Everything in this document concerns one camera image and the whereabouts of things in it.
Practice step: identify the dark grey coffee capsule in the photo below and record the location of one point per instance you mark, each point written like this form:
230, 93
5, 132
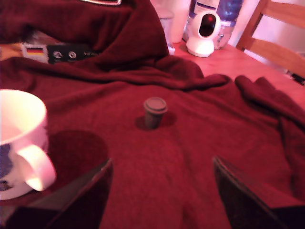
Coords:
152, 117

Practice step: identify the dark red fleece blanket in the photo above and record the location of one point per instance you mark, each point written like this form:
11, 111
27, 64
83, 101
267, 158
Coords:
166, 155

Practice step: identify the white illustrated ceramic mug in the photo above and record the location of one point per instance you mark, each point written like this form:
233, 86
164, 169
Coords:
19, 114

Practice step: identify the dark box with flag print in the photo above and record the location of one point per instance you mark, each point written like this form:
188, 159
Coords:
71, 53

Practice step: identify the wooden chair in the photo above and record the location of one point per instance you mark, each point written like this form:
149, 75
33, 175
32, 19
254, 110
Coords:
274, 47

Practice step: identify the white metal tin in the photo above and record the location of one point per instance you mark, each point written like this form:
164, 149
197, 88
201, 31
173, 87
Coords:
166, 28

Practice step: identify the white insulated bottle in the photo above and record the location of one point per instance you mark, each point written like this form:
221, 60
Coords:
179, 21

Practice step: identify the large clear water bottle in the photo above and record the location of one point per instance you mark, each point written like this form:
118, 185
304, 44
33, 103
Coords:
226, 9

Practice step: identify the small white round camera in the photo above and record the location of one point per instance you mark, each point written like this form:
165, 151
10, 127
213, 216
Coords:
200, 46

